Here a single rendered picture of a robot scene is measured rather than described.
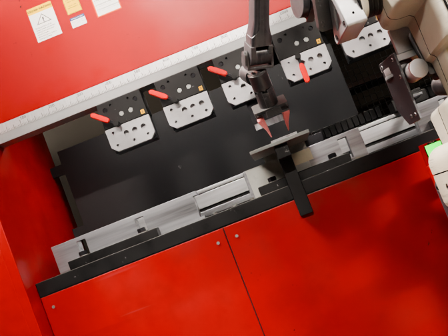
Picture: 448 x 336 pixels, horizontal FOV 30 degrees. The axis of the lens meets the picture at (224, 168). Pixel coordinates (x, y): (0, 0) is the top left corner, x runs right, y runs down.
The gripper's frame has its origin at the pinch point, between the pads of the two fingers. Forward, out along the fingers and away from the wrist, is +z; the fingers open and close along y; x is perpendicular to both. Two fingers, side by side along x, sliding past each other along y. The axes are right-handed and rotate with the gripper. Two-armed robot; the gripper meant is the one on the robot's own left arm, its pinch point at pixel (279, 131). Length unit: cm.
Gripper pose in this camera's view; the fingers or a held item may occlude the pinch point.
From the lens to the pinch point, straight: 249.1
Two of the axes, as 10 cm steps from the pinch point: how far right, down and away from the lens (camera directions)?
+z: 3.5, 8.3, 4.3
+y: -9.3, 3.7, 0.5
